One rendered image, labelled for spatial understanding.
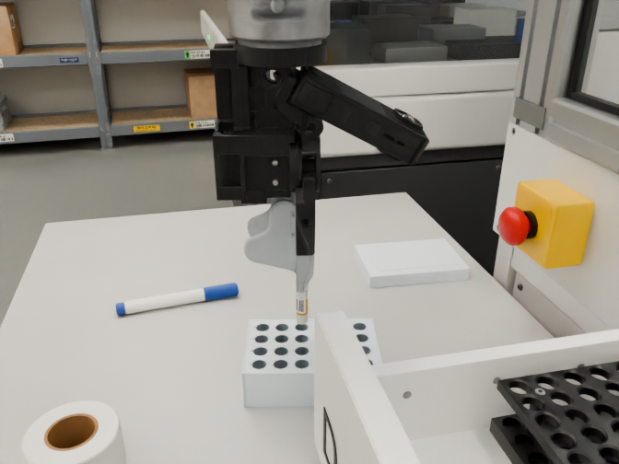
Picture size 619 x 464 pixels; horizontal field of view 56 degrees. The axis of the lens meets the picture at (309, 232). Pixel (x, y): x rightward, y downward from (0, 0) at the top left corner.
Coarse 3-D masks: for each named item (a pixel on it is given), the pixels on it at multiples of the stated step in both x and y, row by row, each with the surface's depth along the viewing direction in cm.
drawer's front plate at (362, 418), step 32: (320, 320) 35; (320, 352) 36; (352, 352) 32; (320, 384) 37; (352, 384) 30; (320, 416) 38; (352, 416) 29; (384, 416) 28; (320, 448) 39; (352, 448) 30; (384, 448) 26
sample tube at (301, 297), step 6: (306, 288) 53; (300, 294) 53; (306, 294) 53; (300, 300) 53; (306, 300) 53; (300, 306) 53; (306, 306) 54; (300, 312) 54; (306, 312) 54; (300, 318) 54; (306, 318) 54
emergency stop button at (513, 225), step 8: (512, 208) 59; (504, 216) 60; (512, 216) 59; (520, 216) 58; (504, 224) 60; (512, 224) 58; (520, 224) 58; (528, 224) 59; (504, 232) 60; (512, 232) 59; (520, 232) 58; (528, 232) 60; (504, 240) 60; (512, 240) 59; (520, 240) 59
